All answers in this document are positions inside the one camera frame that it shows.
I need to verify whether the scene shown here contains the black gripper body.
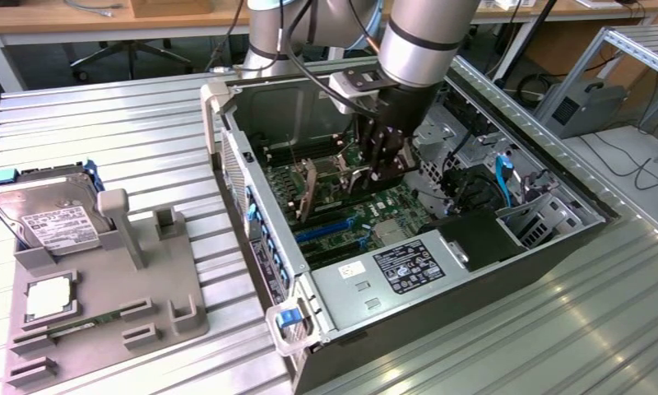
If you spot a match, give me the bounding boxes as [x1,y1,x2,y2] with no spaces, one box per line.
[375,84,438,139]

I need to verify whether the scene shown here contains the green graphics card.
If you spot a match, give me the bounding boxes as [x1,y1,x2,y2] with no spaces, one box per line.
[293,157,379,226]

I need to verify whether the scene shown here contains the metal CPU socket cover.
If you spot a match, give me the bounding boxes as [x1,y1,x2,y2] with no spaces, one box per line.
[331,137,363,168]

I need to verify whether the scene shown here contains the silver disk bay cage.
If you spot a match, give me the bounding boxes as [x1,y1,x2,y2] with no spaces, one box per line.
[410,67,509,217]

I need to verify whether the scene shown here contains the CPU socket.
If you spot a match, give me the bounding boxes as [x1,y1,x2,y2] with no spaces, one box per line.
[313,159,355,186]

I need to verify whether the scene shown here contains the CPU socket locking lever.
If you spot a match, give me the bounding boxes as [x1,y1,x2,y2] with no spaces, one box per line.
[287,133,302,174]

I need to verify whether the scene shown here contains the green RAM stick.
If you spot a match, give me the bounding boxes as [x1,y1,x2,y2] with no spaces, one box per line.
[46,312,126,337]
[309,195,375,216]

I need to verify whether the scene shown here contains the black expansion slot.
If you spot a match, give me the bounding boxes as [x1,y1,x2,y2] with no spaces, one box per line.
[301,207,361,230]
[301,239,363,259]
[306,246,367,267]

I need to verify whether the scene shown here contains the silver chipset heatsink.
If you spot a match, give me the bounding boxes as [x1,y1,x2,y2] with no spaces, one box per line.
[370,219,419,243]

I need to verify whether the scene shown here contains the blue expansion slot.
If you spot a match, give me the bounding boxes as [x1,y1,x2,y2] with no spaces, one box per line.
[293,219,357,244]

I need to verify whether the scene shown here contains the blue card retainer clips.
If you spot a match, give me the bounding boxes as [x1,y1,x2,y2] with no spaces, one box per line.
[243,183,293,291]

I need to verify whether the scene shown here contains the black slanted pole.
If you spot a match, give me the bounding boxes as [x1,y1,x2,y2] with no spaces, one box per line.
[495,0,559,83]

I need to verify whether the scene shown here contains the silver perforated disk bay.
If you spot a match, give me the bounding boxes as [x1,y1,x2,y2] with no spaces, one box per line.
[495,191,607,250]

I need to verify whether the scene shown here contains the grey power supply unit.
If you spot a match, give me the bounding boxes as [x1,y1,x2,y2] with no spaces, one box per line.
[307,229,471,335]

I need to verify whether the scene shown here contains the open black PC case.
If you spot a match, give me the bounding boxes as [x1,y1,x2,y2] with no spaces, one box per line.
[198,51,622,393]

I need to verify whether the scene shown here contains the blue case latch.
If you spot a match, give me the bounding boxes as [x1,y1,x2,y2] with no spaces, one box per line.
[273,309,301,329]

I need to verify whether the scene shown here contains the grey star chair base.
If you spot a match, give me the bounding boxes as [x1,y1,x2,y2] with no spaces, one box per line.
[67,39,194,81]

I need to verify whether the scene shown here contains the grey parts rack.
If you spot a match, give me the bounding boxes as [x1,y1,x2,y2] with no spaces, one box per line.
[5,188,213,390]

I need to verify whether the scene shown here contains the hard disk drive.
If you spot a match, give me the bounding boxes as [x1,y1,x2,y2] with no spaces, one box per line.
[0,172,117,253]

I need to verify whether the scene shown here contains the wooden desk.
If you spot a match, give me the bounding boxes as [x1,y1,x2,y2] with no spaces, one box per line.
[0,0,658,94]

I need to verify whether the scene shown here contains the CPU chip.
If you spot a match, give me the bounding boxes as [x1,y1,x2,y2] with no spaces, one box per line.
[23,277,77,324]

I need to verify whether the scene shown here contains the black power wire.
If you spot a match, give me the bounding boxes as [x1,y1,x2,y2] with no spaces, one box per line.
[441,118,473,217]

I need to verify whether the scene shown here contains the blue SATA wire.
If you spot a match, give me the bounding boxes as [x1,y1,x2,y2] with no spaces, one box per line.
[491,152,521,211]

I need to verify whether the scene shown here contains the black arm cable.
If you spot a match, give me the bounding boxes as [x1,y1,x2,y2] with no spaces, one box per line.
[275,0,401,120]

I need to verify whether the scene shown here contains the grey box with black handle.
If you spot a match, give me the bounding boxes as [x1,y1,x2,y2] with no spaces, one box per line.
[534,80,630,140]

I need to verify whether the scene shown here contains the thin cable with silver plug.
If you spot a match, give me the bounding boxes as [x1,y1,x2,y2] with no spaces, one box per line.
[207,0,239,76]

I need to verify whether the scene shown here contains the aluminium profile frame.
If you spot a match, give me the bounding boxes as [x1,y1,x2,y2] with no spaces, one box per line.
[534,22,658,129]

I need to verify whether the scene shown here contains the long black loose cable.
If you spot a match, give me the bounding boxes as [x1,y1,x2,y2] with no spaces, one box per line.
[578,133,658,194]

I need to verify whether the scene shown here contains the grey coiled cable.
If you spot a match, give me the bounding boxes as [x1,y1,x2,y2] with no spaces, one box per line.
[63,0,125,17]

